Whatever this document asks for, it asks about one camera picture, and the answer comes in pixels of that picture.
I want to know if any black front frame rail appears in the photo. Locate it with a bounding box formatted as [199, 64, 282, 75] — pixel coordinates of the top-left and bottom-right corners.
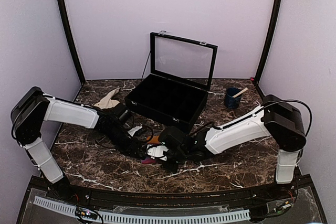
[28, 175, 313, 210]

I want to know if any white slotted cable duct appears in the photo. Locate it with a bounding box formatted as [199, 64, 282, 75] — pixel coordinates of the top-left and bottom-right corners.
[33, 196, 250, 223]

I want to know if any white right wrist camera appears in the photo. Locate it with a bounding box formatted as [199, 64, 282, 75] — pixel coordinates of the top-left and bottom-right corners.
[146, 145, 169, 161]

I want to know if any black left corner post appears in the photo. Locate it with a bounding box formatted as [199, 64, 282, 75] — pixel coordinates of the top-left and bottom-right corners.
[57, 0, 86, 85]

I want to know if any black right corner post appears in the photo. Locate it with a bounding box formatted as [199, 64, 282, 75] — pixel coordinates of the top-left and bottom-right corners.
[254, 0, 281, 84]

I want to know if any maroon purple striped sock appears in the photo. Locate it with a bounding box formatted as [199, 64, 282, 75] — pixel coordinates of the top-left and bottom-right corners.
[141, 135, 160, 165]

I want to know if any dark blue mug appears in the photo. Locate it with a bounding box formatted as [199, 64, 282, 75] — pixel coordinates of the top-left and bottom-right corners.
[224, 87, 242, 109]

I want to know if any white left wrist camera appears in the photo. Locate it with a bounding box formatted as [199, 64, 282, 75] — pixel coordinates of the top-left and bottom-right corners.
[128, 125, 143, 137]

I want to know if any black corner post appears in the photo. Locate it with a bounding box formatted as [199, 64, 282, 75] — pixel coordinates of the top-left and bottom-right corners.
[57, 0, 86, 85]
[254, 0, 281, 84]

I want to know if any wooden stick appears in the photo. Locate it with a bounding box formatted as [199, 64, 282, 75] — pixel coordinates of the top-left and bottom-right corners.
[233, 88, 248, 98]

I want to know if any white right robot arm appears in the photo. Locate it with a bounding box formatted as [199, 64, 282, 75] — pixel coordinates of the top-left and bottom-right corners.
[158, 94, 312, 200]

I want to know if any beige cloth hat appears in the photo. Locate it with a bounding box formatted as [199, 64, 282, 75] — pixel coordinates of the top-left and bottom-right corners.
[93, 87, 120, 109]

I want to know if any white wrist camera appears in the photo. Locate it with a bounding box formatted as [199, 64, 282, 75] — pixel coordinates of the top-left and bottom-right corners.
[128, 125, 143, 137]
[146, 145, 169, 161]

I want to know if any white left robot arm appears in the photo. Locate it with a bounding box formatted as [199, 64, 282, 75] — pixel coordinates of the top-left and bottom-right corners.
[10, 87, 145, 201]

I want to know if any black display case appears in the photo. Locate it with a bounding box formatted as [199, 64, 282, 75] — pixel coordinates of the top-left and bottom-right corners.
[124, 32, 218, 133]

